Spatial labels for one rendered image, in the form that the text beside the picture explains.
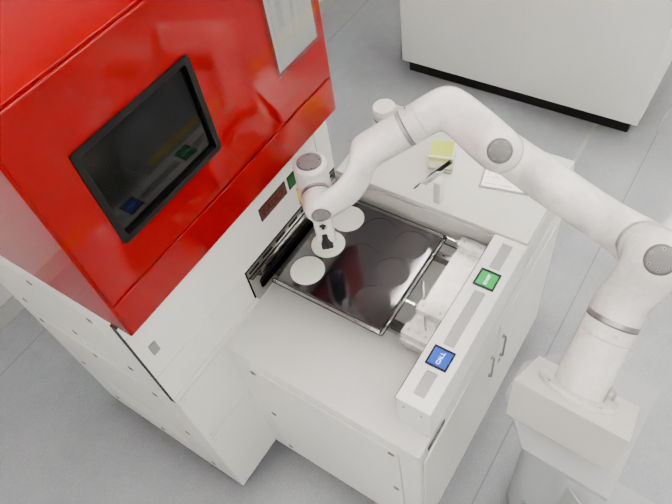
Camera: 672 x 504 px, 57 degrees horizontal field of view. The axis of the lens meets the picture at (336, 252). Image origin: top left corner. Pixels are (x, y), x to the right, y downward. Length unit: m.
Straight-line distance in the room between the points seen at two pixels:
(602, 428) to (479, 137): 0.67
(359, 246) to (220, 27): 0.80
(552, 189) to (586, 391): 0.46
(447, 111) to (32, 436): 2.19
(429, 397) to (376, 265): 0.45
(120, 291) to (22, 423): 1.75
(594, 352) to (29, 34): 1.27
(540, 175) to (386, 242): 0.55
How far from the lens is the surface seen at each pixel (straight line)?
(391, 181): 1.89
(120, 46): 1.14
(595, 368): 1.53
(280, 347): 1.77
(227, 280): 1.68
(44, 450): 2.91
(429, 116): 1.45
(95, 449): 2.80
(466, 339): 1.58
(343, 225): 1.88
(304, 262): 1.81
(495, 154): 1.37
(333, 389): 1.69
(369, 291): 1.73
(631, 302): 1.49
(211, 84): 1.31
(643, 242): 1.42
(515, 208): 1.82
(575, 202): 1.45
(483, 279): 1.67
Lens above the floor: 2.34
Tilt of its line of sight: 52 degrees down
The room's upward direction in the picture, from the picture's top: 12 degrees counter-clockwise
